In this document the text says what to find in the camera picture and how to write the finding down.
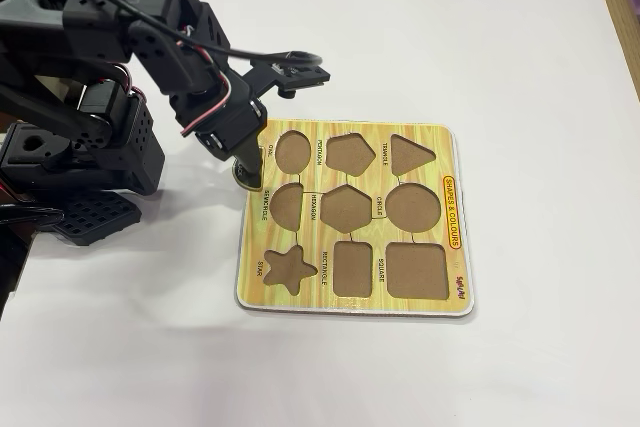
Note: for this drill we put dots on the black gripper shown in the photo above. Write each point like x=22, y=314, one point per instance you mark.
x=239, y=123

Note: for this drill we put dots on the black semicircle piece yellow pin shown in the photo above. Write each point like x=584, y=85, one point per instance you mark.
x=242, y=181

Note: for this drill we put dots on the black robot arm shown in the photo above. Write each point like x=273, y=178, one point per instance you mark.
x=100, y=47

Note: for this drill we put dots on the wooden shape puzzle board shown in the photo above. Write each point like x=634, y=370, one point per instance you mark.
x=350, y=227

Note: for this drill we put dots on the shiny black table clamp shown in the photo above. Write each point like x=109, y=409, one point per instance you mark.
x=25, y=214

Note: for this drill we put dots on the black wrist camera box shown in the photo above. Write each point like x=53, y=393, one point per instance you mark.
x=295, y=77

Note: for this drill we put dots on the black grid base plate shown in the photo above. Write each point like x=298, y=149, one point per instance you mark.
x=95, y=219

